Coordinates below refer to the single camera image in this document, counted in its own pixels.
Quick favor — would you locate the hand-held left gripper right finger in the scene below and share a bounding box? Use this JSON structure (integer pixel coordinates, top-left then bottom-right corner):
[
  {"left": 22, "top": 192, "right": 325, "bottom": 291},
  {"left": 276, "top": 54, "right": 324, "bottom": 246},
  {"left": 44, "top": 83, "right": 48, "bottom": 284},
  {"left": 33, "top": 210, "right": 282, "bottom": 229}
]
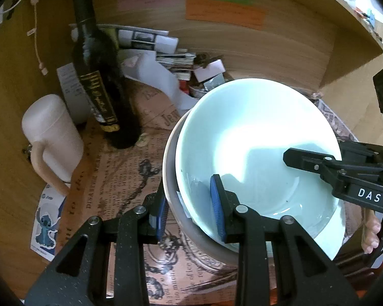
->
[{"left": 210, "top": 174, "right": 361, "bottom": 306}]

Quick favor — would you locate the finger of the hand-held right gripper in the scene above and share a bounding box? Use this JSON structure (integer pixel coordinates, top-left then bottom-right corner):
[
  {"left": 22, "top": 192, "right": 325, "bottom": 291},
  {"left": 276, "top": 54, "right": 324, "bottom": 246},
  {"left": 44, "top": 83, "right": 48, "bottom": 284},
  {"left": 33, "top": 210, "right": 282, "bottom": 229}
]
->
[{"left": 283, "top": 148, "right": 342, "bottom": 179}]

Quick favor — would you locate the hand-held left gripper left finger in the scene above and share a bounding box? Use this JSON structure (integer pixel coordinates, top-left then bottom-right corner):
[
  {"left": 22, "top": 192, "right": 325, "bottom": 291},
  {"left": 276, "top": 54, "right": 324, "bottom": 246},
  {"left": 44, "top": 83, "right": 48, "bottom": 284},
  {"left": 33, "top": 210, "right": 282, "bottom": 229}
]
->
[{"left": 25, "top": 183, "right": 170, "bottom": 306}]

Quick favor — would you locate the pink bowl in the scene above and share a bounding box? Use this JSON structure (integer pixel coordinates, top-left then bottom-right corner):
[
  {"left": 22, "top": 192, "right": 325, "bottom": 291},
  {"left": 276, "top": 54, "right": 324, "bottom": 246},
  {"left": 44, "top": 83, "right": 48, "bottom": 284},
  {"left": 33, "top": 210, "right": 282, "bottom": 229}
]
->
[{"left": 162, "top": 110, "right": 243, "bottom": 266}]

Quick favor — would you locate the light green bowl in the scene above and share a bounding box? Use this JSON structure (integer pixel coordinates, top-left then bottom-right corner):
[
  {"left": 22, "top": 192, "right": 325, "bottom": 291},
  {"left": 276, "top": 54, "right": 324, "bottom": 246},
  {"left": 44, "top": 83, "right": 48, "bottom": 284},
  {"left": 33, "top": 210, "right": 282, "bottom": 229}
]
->
[{"left": 175, "top": 79, "right": 343, "bottom": 260}]

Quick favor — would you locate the person's right hand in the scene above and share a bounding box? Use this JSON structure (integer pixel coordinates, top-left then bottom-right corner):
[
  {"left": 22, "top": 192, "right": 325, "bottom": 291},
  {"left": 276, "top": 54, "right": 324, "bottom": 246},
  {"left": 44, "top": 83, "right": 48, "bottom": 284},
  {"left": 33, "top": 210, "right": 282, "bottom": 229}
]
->
[{"left": 361, "top": 212, "right": 380, "bottom": 254}]

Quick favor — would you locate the newspaper print tablecloth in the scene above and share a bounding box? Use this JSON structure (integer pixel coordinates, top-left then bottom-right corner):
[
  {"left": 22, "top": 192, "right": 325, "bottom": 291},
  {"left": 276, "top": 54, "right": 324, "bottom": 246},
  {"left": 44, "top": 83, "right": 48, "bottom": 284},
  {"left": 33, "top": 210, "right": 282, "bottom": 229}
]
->
[{"left": 56, "top": 80, "right": 364, "bottom": 306}]

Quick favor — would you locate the blue cartoon sticker sheet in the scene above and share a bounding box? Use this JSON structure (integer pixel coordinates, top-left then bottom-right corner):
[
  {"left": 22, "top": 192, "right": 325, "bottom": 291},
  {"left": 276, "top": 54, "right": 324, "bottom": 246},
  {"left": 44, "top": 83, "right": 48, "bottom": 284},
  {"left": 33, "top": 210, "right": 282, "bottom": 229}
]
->
[{"left": 30, "top": 193, "right": 66, "bottom": 260}]

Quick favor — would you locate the small bowl of coins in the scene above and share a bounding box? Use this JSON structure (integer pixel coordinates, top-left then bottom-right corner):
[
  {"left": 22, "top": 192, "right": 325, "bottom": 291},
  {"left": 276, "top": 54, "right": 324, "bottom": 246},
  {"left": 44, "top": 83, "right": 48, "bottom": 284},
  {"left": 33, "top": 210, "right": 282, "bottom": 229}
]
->
[{"left": 188, "top": 73, "right": 225, "bottom": 98}]

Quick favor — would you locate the small pink box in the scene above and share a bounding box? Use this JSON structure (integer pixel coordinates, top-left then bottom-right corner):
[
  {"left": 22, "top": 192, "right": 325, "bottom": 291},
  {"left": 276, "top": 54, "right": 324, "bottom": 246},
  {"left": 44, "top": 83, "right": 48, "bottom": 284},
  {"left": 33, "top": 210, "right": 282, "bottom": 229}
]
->
[{"left": 193, "top": 59, "right": 226, "bottom": 83}]

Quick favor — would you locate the wooden desk shelf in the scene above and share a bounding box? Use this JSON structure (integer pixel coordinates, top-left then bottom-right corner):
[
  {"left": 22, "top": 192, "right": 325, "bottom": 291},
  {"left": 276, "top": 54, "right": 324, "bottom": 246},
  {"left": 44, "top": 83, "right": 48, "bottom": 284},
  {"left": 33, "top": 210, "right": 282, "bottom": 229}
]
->
[{"left": 294, "top": 0, "right": 383, "bottom": 55}]

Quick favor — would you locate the white paper sheet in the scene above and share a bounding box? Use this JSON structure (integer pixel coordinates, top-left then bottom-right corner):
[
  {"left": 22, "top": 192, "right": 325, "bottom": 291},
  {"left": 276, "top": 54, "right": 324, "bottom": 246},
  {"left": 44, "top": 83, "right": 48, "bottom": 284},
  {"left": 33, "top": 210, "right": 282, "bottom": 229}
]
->
[{"left": 119, "top": 51, "right": 198, "bottom": 115}]

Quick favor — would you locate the white printed carton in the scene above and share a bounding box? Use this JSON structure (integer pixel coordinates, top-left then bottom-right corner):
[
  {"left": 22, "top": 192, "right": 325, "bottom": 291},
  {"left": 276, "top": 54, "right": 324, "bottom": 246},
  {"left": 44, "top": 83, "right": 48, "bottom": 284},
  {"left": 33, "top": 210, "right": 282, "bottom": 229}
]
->
[{"left": 57, "top": 62, "right": 93, "bottom": 125}]

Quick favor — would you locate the dark wine bottle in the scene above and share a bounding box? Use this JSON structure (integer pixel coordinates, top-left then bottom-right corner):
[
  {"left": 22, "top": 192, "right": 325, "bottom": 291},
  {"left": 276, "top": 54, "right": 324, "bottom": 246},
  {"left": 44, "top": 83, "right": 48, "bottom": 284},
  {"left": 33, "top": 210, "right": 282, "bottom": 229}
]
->
[{"left": 71, "top": 0, "right": 141, "bottom": 150}]

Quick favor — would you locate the orange sticky note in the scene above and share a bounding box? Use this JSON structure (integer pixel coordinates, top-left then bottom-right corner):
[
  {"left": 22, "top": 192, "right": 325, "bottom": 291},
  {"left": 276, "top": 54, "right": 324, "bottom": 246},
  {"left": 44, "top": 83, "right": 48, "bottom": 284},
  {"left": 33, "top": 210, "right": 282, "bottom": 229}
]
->
[{"left": 185, "top": 0, "right": 267, "bottom": 31}]

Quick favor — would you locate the stack of newspapers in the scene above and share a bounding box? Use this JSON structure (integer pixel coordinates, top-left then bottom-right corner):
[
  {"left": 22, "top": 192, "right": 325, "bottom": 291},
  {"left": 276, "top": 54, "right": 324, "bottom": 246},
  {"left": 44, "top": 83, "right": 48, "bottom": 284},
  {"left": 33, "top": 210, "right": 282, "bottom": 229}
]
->
[{"left": 69, "top": 24, "right": 195, "bottom": 83}]

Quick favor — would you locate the beige knotted cord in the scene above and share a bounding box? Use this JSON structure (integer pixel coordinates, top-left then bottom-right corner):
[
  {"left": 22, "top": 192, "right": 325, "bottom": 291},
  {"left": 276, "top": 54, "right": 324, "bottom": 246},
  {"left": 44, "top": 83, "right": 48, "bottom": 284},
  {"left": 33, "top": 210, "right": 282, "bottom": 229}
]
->
[{"left": 30, "top": 0, "right": 49, "bottom": 76}]

